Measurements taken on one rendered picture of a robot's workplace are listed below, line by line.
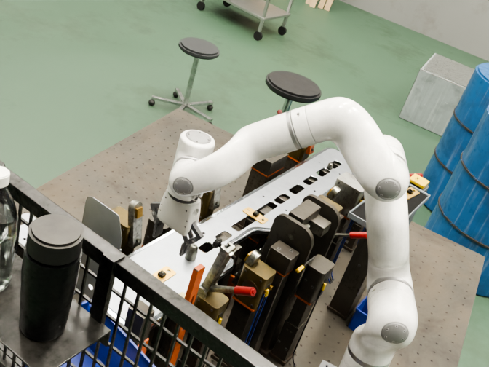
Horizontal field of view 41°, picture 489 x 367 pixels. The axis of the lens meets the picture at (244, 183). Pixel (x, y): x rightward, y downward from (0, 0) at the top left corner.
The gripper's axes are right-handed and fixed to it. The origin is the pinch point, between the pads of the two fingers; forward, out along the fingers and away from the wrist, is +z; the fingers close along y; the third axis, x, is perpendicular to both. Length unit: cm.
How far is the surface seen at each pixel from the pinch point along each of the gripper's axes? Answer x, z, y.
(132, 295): 11.4, 12.2, 0.1
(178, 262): -8.2, 12.2, 0.8
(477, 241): -234, 78, -54
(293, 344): -32, 35, -32
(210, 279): 1.8, 1.3, -15.1
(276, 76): -224, 43, 94
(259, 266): -18.1, 5.2, -18.3
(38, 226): 66, -49, -20
